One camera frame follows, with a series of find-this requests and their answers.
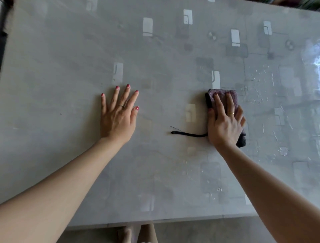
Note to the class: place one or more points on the person's right thumb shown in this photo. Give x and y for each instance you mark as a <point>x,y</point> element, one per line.
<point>211,119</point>

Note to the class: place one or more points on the person's left thumb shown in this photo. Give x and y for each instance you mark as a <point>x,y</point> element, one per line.
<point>134,115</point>

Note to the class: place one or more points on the person's right little finger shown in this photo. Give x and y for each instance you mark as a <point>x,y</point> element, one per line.
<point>243,122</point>

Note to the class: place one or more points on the person's leg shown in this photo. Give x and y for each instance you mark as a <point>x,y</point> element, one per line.
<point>126,235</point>
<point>148,234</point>

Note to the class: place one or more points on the person's left forearm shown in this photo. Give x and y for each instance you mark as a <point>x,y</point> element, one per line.
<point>57,192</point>

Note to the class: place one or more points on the person's left little finger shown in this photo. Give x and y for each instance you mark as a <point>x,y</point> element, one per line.
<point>103,104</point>

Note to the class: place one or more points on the person's right forearm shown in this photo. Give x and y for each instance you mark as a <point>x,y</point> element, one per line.
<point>267,197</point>

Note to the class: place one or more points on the person's left middle finger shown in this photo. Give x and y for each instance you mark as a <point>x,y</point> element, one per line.
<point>124,96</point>

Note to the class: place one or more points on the purple and black cleaning cloth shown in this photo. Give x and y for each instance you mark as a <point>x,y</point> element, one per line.
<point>221,95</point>

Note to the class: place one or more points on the person's right leg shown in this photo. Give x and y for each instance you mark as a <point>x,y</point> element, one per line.
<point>148,234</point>

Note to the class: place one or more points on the person's left leg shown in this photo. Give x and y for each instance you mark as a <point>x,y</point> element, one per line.
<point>126,235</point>

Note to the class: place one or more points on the person's left hand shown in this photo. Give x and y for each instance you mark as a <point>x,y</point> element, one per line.
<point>116,122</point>

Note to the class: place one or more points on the clear patterned table cover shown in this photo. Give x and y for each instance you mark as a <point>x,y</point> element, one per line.
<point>162,62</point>

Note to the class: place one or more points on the person's right middle finger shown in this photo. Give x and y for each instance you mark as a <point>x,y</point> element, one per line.
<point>230,104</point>

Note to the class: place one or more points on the person's right hand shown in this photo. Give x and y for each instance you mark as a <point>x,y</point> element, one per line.
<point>225,127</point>

